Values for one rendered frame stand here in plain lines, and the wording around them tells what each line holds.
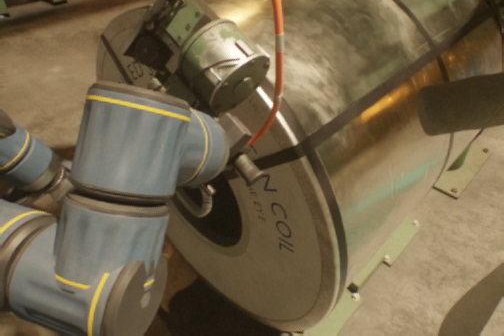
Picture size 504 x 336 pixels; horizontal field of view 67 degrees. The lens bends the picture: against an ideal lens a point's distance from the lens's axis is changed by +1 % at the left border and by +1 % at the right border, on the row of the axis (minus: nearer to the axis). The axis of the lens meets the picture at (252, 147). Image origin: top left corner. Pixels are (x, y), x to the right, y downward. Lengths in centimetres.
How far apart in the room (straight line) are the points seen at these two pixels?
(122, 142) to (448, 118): 27
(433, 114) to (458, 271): 204
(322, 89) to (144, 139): 65
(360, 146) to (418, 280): 127
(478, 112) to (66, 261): 36
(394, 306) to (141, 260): 173
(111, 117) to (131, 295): 17
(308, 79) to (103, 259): 69
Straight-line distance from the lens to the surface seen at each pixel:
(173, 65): 75
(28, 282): 45
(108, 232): 39
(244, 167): 71
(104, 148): 38
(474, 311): 61
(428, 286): 217
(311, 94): 93
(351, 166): 97
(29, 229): 48
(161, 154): 39
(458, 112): 27
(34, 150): 90
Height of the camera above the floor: 170
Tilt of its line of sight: 38 degrees down
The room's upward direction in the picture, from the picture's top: straight up
